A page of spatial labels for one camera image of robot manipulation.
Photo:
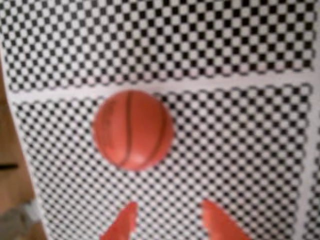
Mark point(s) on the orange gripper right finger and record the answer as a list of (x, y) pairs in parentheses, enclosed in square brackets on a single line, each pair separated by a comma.
[(220, 225)]

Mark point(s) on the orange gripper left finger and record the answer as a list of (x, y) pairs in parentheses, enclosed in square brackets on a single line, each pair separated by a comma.
[(122, 225)]

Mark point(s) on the orange mini basketball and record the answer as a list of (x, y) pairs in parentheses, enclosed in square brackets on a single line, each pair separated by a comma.
[(132, 130)]

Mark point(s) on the grey white blurry object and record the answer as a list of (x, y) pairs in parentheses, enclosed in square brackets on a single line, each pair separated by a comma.
[(15, 225)]

